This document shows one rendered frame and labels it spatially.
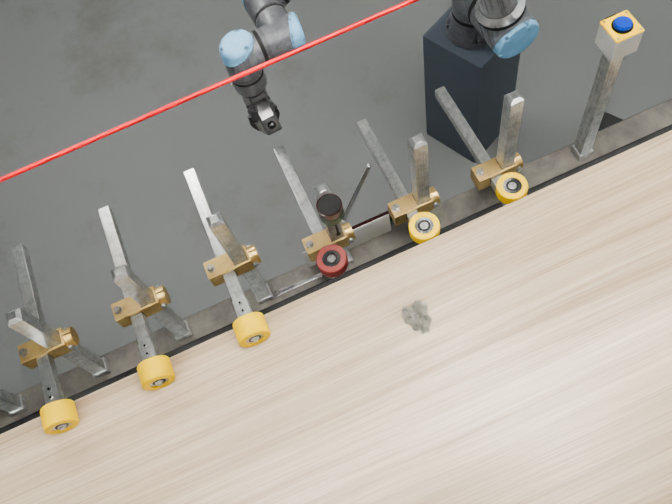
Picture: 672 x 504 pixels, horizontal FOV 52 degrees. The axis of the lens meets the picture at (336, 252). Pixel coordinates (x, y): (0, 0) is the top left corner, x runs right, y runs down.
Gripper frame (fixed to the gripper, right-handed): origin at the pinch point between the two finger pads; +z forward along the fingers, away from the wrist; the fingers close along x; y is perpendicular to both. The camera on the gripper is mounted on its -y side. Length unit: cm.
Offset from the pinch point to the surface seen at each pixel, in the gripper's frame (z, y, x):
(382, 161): -2.1, -26.1, -24.7
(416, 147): -30, -43, -28
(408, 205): -3.1, -42.5, -24.9
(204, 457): -7, -83, 46
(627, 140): 13, -44, -93
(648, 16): 83, 37, -175
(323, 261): -8, -49, 2
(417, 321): -9, -75, -12
